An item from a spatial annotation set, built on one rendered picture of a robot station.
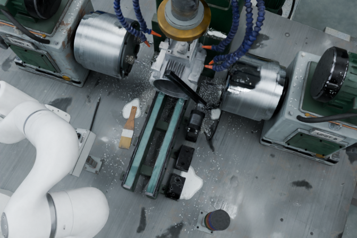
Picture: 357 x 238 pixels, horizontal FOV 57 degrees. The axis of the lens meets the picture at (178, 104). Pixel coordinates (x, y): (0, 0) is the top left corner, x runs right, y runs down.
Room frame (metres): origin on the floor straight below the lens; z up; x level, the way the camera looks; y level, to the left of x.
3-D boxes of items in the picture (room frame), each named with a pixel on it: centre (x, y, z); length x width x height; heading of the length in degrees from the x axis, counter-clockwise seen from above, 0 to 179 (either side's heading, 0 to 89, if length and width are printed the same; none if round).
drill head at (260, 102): (0.55, -0.31, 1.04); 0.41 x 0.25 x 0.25; 75
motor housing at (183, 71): (0.63, 0.01, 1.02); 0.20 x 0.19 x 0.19; 165
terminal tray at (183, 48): (0.67, 0.00, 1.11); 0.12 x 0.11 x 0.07; 165
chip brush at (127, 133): (0.42, 0.22, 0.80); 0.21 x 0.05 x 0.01; 172
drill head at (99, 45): (0.72, 0.35, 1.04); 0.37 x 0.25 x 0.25; 75
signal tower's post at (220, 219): (0.03, -0.14, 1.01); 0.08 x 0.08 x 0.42; 75
